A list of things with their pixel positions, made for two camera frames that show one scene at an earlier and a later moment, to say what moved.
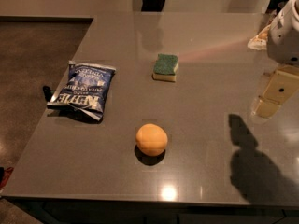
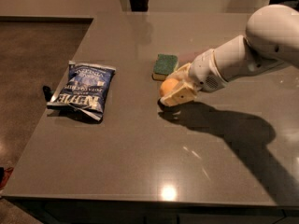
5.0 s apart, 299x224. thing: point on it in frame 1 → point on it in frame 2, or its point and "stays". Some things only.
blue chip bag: [85, 89] stays
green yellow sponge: [165, 67] stays
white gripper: [284, 42] → [203, 69]
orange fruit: [151, 139] → [167, 85]
